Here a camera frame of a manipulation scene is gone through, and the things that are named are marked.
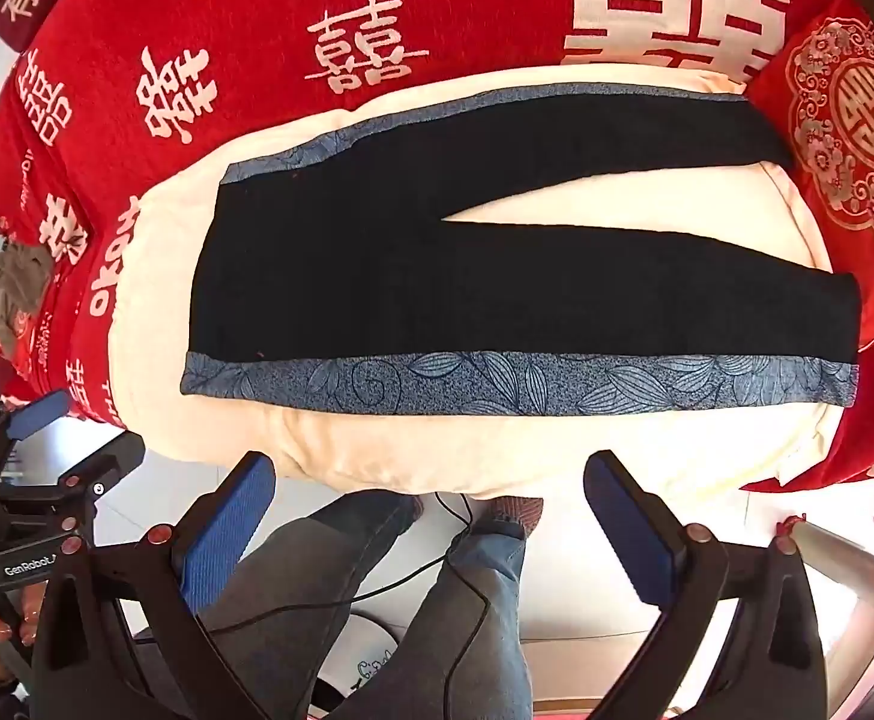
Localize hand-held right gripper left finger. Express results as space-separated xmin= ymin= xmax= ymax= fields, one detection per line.
xmin=32 ymin=451 xmax=280 ymax=720

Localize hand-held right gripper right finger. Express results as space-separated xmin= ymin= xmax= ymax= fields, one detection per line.
xmin=583 ymin=450 xmax=851 ymax=720

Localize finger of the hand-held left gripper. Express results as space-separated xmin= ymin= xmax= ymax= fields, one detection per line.
xmin=60 ymin=431 xmax=146 ymax=533
xmin=0 ymin=388 xmax=73 ymax=488

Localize black pants with floral trim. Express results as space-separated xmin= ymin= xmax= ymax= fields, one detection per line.
xmin=179 ymin=82 xmax=862 ymax=417

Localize person's left leg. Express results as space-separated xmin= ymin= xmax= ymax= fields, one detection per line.
xmin=133 ymin=491 xmax=423 ymax=720

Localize person's leg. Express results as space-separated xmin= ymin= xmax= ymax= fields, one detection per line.
xmin=324 ymin=495 xmax=547 ymax=720
xmin=133 ymin=491 xmax=423 ymax=720

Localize brown crumpled cloth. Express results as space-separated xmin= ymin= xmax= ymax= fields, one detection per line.
xmin=0 ymin=244 xmax=55 ymax=346

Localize person's legs in jeans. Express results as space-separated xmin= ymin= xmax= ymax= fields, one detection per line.
xmin=133 ymin=493 xmax=494 ymax=720

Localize cream pillow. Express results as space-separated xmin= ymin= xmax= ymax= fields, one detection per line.
xmin=107 ymin=64 xmax=847 ymax=503

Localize person's right leg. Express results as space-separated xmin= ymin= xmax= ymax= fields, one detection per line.
xmin=324 ymin=495 xmax=547 ymax=720

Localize white round appliance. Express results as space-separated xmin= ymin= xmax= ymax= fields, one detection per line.
xmin=309 ymin=607 xmax=408 ymax=713

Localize red embroidered pillow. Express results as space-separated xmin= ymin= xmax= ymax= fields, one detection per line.
xmin=744 ymin=0 xmax=874 ymax=353

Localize red printed blanket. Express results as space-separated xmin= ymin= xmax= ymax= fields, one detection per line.
xmin=0 ymin=0 xmax=874 ymax=496

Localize silver metal bed frame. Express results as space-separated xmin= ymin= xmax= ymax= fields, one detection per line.
xmin=774 ymin=517 xmax=874 ymax=720

